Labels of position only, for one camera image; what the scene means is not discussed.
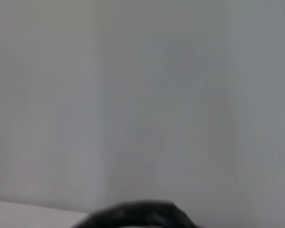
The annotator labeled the black round kettle teapot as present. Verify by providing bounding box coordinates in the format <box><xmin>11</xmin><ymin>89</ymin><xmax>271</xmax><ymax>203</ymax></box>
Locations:
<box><xmin>71</xmin><ymin>200</ymin><xmax>201</xmax><ymax>228</ymax></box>

